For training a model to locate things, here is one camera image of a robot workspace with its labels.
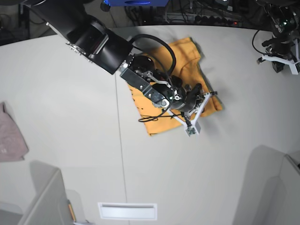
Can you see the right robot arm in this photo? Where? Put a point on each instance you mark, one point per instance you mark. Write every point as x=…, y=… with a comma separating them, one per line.
x=89, y=37

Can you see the folded pink cloth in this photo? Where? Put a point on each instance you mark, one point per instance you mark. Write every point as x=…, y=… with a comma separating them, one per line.
x=12, y=143

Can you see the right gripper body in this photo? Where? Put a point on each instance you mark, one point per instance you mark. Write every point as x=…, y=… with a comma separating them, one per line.
x=189, y=97

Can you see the blue-ringed device at back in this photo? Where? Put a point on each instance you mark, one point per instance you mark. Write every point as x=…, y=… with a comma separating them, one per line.
x=107, y=4

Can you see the yellow T-shirt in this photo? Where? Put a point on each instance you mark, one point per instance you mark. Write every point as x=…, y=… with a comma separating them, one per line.
x=188, y=70

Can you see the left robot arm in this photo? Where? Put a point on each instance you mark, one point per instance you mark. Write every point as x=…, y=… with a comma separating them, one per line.
x=284, y=17

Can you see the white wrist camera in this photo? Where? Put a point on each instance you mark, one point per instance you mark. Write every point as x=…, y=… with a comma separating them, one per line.
x=292, y=63
x=193, y=119

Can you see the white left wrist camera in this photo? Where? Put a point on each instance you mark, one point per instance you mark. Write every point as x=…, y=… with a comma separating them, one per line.
x=292, y=63

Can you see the black power strip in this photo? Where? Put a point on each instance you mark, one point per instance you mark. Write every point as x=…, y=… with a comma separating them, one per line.
x=215, y=21

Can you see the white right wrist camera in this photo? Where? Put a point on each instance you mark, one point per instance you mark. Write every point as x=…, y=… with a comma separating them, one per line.
x=193, y=119

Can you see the orange pencil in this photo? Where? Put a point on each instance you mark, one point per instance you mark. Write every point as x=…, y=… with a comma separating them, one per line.
x=72, y=212

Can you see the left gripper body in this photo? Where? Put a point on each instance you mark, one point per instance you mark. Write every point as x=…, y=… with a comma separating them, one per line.
x=282, y=48

